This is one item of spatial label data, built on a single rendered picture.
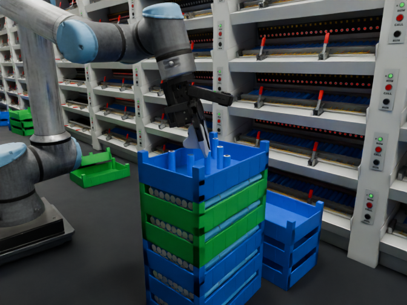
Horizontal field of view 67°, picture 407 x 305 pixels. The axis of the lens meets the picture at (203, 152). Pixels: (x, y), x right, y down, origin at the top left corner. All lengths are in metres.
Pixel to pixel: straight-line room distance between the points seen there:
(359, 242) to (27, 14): 1.24
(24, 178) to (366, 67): 1.23
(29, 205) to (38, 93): 0.42
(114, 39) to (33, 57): 0.56
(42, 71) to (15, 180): 0.41
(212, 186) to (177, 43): 0.33
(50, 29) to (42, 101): 0.50
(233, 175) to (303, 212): 0.48
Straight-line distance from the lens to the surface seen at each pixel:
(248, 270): 0.96
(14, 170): 1.29
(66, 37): 0.78
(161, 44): 0.76
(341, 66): 1.16
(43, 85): 1.31
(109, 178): 1.95
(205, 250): 0.74
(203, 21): 1.56
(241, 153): 0.93
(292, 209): 1.19
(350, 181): 1.20
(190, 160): 0.76
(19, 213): 1.33
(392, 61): 1.11
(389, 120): 1.12
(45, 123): 1.33
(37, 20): 0.91
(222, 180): 0.71
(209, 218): 0.71
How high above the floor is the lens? 0.69
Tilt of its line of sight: 16 degrees down
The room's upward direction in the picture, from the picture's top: straight up
